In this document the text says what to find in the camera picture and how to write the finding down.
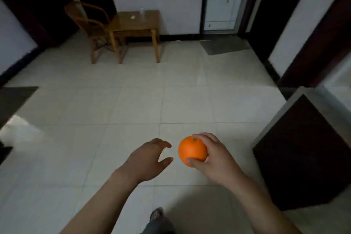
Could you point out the person's right hand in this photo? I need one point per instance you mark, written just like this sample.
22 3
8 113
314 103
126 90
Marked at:
219 161

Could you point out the person's left hand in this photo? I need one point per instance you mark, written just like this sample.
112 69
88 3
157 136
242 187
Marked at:
144 162

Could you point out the person's left thumb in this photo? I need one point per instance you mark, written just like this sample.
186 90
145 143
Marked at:
164 163

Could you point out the person's right thumb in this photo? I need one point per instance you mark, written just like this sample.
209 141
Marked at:
195 161

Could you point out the orange fruit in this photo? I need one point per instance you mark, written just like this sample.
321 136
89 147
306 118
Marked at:
192 150

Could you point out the person's left forearm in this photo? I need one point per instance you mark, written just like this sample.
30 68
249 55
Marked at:
101 209

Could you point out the person's right forearm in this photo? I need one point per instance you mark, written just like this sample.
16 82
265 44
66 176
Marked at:
260 209

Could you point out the person's shoe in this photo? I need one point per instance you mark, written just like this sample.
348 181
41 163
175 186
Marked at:
156 214

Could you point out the person's grey trouser leg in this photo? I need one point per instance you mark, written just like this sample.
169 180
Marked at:
158 227

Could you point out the dark cabinet with white top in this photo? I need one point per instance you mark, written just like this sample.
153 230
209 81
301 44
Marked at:
304 151

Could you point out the grey doormat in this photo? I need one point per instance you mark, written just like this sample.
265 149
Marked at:
224 45

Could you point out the wooden side table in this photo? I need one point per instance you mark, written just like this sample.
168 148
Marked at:
134 24

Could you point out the clear glass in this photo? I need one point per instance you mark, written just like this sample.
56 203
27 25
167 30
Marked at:
142 14

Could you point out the wooden armchair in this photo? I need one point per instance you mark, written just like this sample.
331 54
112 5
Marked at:
92 26

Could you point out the dark floor mat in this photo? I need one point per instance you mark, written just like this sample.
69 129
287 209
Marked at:
12 103

